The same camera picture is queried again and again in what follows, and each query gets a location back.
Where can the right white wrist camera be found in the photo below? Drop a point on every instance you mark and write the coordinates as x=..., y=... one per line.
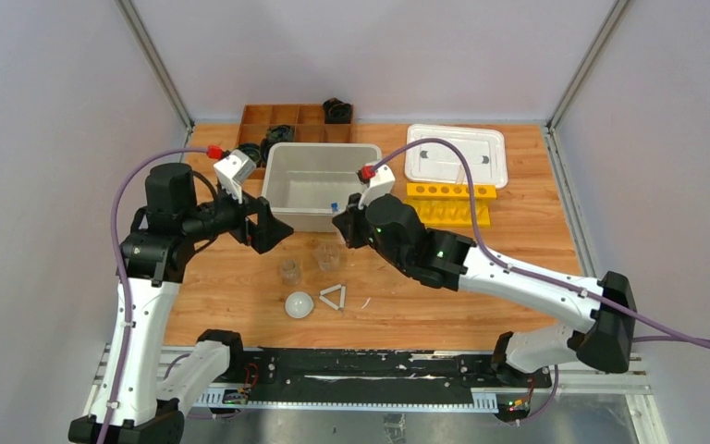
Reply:
x=377, y=181

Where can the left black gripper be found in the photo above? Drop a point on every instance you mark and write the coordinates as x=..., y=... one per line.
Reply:
x=251, y=223

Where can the white clay triangle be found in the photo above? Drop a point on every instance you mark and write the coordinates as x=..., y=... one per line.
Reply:
x=335, y=296

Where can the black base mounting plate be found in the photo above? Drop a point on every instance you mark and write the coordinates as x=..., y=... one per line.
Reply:
x=369, y=377

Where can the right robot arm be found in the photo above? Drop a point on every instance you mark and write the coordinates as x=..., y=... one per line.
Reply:
x=591, y=324

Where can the yellow test tube rack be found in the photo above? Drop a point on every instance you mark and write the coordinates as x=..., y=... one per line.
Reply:
x=448, y=205

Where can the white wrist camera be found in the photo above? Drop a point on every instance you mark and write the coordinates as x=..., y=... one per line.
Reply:
x=377, y=181
x=232, y=171

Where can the white round dish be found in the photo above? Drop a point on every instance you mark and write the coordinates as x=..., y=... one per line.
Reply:
x=298, y=305

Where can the wooden compartment tray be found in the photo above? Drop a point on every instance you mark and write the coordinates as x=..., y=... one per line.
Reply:
x=263, y=126

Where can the clear test tube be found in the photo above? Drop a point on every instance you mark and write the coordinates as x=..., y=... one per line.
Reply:
x=461, y=178

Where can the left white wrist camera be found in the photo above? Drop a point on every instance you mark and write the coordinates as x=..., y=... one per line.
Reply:
x=232, y=171

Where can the clear glass beaker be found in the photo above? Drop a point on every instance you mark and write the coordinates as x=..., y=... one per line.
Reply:
x=327, y=256

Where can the white plastic bin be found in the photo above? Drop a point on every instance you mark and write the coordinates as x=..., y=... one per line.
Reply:
x=302, y=179

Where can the small clear glass jar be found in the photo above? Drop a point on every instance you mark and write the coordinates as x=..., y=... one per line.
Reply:
x=290, y=272

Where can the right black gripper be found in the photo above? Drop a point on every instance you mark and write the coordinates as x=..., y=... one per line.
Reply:
x=349, y=221

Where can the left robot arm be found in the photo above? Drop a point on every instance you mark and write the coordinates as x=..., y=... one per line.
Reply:
x=134, y=405

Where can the black round lens part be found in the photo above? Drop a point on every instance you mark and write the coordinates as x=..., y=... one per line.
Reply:
x=337, y=112
x=253, y=151
x=281, y=133
x=265, y=147

